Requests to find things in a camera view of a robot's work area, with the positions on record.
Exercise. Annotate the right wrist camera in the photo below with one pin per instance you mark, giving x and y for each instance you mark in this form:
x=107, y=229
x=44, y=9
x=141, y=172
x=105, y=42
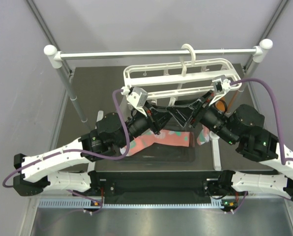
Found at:
x=221, y=86

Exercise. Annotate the grey cable duct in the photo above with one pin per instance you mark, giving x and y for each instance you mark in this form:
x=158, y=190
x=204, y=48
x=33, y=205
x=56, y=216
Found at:
x=83, y=203

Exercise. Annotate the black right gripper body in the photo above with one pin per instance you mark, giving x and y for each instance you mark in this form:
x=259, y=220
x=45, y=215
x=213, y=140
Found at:
x=199, y=108

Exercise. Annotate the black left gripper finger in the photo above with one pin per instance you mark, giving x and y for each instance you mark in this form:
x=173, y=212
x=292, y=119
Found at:
x=163, y=119
x=153, y=109

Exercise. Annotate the orange beige sock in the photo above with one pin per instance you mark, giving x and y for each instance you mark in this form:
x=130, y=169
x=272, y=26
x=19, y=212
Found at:
x=226, y=103

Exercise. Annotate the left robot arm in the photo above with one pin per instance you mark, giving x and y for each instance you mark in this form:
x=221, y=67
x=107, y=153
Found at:
x=111, y=139

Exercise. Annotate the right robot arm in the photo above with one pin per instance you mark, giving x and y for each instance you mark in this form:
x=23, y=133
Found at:
x=245, y=128

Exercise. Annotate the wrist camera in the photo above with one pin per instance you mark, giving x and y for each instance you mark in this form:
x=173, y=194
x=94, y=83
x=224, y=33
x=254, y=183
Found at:
x=221, y=86
x=137, y=98

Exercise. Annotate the pink patterned sock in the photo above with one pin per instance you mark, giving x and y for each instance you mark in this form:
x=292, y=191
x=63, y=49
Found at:
x=166, y=137
x=203, y=136

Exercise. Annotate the clear plastic bin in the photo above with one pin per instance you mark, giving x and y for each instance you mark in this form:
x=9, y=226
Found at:
x=166, y=154

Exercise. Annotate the silver clothes rack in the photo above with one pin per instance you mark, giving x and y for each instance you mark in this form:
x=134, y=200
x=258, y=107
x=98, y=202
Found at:
x=57, y=59

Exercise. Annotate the white plastic clip hanger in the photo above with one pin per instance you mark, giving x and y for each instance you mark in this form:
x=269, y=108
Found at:
x=175, y=79

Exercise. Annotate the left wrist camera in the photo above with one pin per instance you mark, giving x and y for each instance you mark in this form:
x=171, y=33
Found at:
x=137, y=98

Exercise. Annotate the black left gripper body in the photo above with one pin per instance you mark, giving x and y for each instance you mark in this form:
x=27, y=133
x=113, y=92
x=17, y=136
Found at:
x=151, y=113

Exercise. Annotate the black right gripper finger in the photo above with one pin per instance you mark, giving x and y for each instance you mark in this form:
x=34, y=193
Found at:
x=192, y=103
x=181, y=114

